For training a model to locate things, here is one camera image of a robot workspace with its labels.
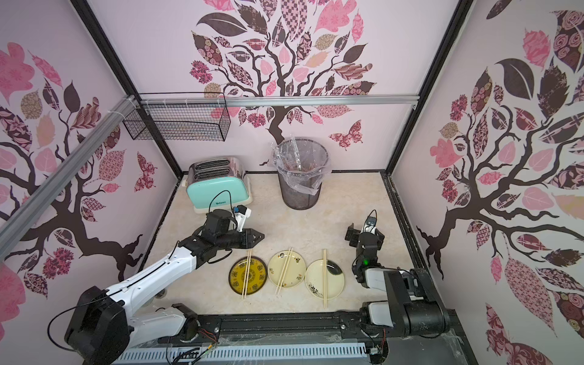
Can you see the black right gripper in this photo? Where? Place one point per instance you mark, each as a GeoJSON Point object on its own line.
{"type": "Point", "coordinates": [363, 234]}

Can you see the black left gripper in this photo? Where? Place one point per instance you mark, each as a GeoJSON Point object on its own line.
{"type": "Point", "coordinates": [250, 241]}

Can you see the disposable chopsticks red print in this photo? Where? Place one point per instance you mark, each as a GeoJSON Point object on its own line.
{"type": "Point", "coordinates": [325, 278]}

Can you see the clear chopstick wrapper green tip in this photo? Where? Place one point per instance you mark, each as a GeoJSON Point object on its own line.
{"type": "Point", "coordinates": [295, 151]}

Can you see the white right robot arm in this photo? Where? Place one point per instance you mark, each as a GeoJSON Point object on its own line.
{"type": "Point", "coordinates": [392, 292]}

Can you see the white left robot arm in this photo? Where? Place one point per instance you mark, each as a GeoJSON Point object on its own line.
{"type": "Point", "coordinates": [105, 322]}

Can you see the dark green yellow plate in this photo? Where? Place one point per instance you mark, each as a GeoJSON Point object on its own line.
{"type": "Point", "coordinates": [257, 275]}

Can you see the cream middle plate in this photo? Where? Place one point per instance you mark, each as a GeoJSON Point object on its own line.
{"type": "Point", "coordinates": [295, 272]}

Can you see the cream plate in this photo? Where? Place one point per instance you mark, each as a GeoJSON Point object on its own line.
{"type": "Point", "coordinates": [295, 272]}
{"type": "Point", "coordinates": [336, 279]}

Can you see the cream right plate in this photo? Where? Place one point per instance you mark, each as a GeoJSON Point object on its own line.
{"type": "Point", "coordinates": [336, 279]}

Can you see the mint green toaster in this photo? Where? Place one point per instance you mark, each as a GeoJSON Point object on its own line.
{"type": "Point", "coordinates": [217, 183]}

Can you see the black mesh trash bin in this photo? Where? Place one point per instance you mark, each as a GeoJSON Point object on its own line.
{"type": "Point", "coordinates": [297, 201]}

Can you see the clear plastic bin liner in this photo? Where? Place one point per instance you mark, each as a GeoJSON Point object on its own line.
{"type": "Point", "coordinates": [303, 164]}

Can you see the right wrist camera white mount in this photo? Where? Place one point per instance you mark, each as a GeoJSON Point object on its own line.
{"type": "Point", "coordinates": [370, 225]}

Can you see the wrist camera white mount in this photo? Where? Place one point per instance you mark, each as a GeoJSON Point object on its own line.
{"type": "Point", "coordinates": [370, 225]}
{"type": "Point", "coordinates": [241, 214]}

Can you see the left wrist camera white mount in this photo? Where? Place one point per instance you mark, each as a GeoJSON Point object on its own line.
{"type": "Point", "coordinates": [241, 214]}

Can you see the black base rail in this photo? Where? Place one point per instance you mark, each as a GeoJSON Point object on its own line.
{"type": "Point", "coordinates": [348, 325]}

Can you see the white slotted cable duct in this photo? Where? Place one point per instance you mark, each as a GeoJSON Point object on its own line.
{"type": "Point", "coordinates": [240, 354]}

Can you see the black wire wall basket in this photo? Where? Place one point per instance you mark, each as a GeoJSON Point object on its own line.
{"type": "Point", "coordinates": [180, 116]}

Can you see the aluminium frame bar back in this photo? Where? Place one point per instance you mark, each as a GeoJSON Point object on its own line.
{"type": "Point", "coordinates": [283, 100]}

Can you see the aluminium frame bar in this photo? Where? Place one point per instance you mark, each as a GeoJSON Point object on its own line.
{"type": "Point", "coordinates": [18, 224]}
{"type": "Point", "coordinates": [283, 100]}

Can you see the aluminium frame bar left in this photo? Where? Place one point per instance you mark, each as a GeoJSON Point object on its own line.
{"type": "Point", "coordinates": [18, 224]}

